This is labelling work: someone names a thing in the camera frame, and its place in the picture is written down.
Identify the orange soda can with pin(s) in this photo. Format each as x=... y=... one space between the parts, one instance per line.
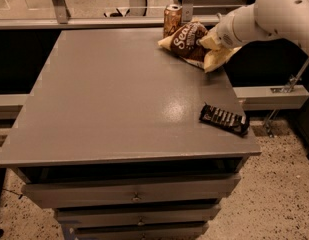
x=172 y=19

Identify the brown sea salt chip bag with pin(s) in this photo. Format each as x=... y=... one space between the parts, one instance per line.
x=185 y=43

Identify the grey drawer cabinet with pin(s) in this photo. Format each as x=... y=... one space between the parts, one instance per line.
x=111 y=105

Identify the bottom grey drawer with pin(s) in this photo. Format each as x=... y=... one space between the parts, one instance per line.
x=146 y=232

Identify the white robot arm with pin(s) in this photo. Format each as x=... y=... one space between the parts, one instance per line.
x=264 y=20

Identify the grey drawer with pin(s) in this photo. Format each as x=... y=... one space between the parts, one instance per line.
x=138 y=216
x=131 y=191
x=146 y=232

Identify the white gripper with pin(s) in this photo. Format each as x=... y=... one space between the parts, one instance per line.
x=223 y=34

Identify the top grey drawer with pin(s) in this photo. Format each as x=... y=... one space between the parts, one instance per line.
x=131 y=191

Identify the black candy bar wrapper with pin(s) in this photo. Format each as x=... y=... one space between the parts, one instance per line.
x=225 y=120

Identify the metal railing frame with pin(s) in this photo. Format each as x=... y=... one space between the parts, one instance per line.
x=64 y=14

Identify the middle grey drawer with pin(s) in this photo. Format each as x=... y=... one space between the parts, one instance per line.
x=138 y=216

